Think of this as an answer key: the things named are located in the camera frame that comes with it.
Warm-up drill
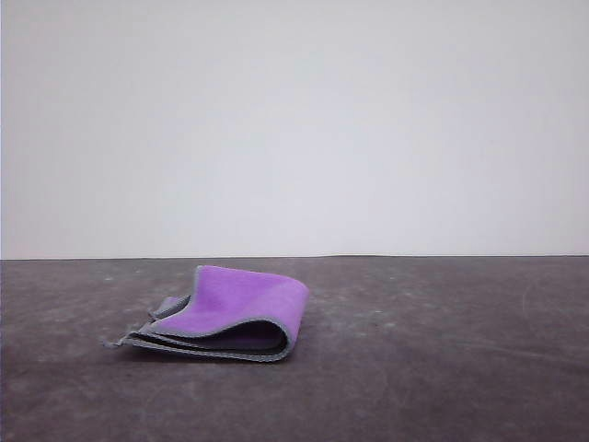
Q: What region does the grey table cloth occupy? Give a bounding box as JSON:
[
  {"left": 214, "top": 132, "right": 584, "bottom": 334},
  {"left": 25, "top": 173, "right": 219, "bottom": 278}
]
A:
[{"left": 0, "top": 253, "right": 589, "bottom": 442}]

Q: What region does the purple towel with grey hem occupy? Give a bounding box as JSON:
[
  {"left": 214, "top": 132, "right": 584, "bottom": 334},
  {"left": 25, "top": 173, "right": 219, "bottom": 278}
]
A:
[{"left": 98, "top": 264, "right": 309, "bottom": 364}]

